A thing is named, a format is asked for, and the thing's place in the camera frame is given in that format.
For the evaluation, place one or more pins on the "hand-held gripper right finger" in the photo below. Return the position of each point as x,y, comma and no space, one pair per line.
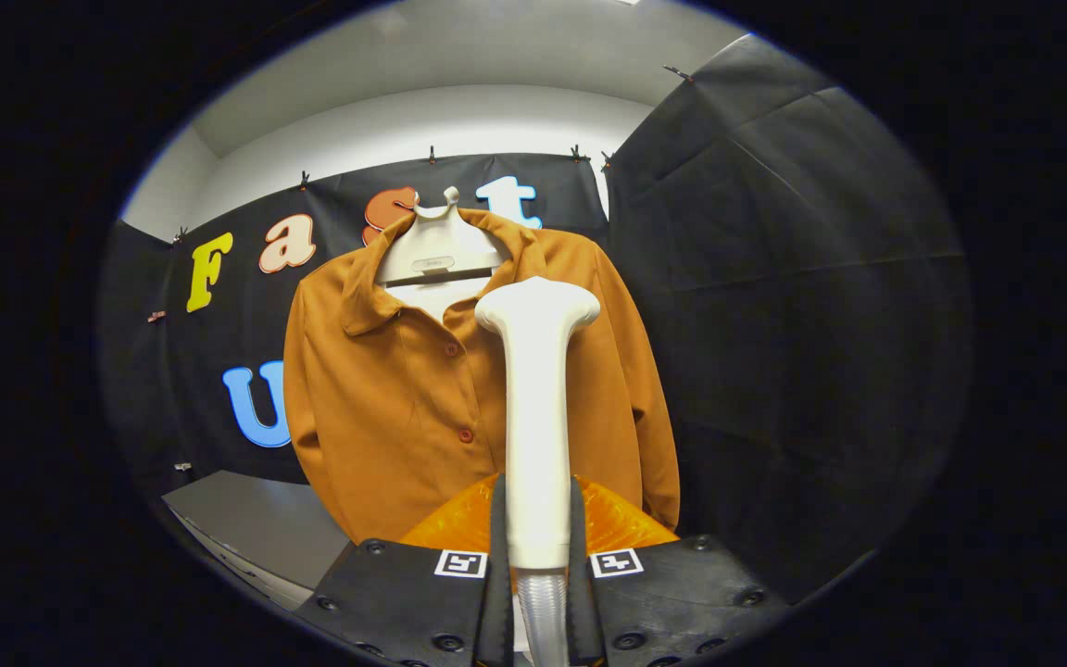
578,593

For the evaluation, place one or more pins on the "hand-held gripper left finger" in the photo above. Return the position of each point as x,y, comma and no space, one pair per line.
495,593

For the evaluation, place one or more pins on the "white garment steamer head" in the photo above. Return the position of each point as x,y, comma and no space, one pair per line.
535,417

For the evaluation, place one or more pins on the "brown button shirt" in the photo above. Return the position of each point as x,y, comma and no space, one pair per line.
385,417

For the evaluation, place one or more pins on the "grey cabinet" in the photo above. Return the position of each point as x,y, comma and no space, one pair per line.
265,528

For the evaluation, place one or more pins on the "row of black clips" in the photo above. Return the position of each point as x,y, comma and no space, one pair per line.
432,154

